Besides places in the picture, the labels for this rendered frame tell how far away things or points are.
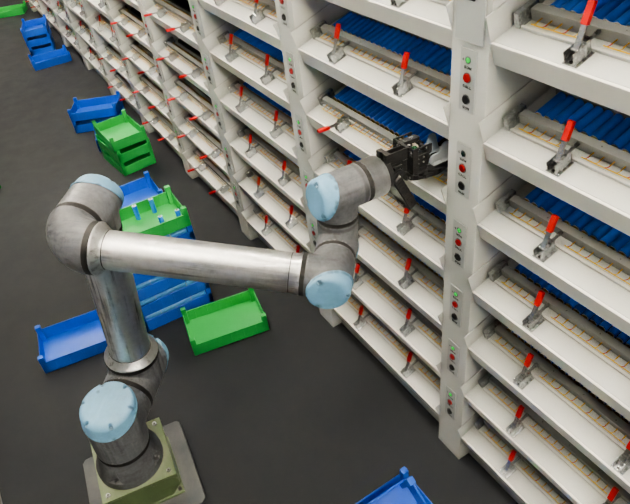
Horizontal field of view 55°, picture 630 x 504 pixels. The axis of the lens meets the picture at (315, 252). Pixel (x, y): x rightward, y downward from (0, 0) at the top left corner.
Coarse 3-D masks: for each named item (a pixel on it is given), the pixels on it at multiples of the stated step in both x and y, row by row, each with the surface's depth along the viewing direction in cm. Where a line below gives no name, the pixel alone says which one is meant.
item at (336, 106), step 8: (328, 104) 173; (336, 104) 170; (328, 112) 172; (344, 112) 167; (352, 112) 165; (352, 120) 166; (360, 120) 162; (368, 120) 160; (368, 128) 160; (376, 128) 157; (368, 136) 159; (384, 136) 154; (392, 136) 153; (392, 144) 153; (440, 176) 140
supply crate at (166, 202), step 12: (168, 192) 236; (132, 204) 233; (144, 204) 235; (156, 204) 238; (168, 204) 239; (180, 204) 229; (120, 216) 232; (132, 216) 235; (144, 216) 234; (156, 216) 234; (168, 216) 233; (180, 216) 223; (132, 228) 229; (144, 228) 228; (156, 228) 220; (168, 228) 223; (180, 228) 226
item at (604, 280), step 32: (512, 192) 127; (544, 192) 125; (480, 224) 128; (512, 224) 125; (544, 224) 121; (576, 224) 117; (512, 256) 125; (544, 256) 117; (576, 256) 114; (608, 256) 110; (576, 288) 111; (608, 288) 109; (608, 320) 109
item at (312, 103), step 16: (336, 80) 177; (320, 96) 175; (320, 112) 175; (352, 128) 165; (352, 144) 161; (368, 144) 158; (384, 144) 156; (432, 176) 142; (416, 192) 145; (432, 192) 139
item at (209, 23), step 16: (192, 0) 218; (192, 16) 225; (208, 16) 219; (208, 32) 222; (208, 80) 239; (224, 80) 235; (224, 112) 242; (224, 128) 247; (240, 160) 257; (240, 192) 266; (240, 208) 275; (240, 224) 286
